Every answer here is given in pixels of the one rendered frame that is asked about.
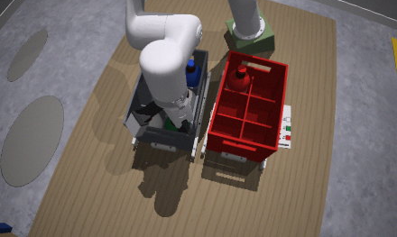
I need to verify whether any green bottle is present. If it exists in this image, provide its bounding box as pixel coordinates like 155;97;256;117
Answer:
165;117;178;132

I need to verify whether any white paper pick list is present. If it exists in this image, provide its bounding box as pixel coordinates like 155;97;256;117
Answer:
278;105;291;149

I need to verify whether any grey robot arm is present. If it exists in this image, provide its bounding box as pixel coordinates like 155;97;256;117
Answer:
125;0;265;138

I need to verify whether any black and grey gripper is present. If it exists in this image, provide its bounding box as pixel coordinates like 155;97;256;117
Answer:
162;97;193;136

